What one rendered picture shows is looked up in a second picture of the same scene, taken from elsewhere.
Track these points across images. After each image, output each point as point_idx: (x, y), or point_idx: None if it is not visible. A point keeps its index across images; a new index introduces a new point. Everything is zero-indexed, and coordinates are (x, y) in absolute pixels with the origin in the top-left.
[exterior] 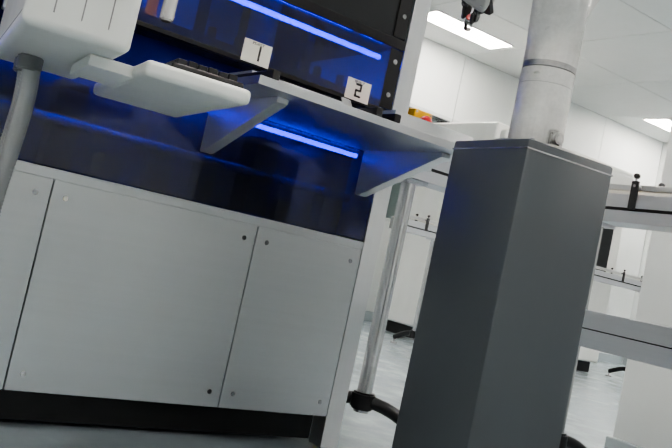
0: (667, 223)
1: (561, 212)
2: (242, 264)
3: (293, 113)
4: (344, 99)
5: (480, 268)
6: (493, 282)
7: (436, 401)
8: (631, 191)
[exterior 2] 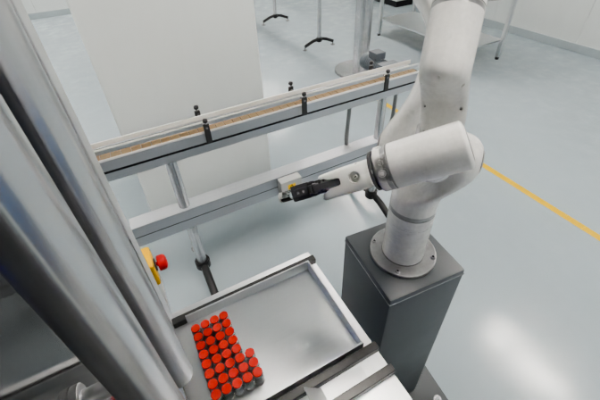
0: (239, 139)
1: None
2: None
3: None
4: (311, 396)
5: (427, 329)
6: (437, 327)
7: (400, 374)
8: (206, 132)
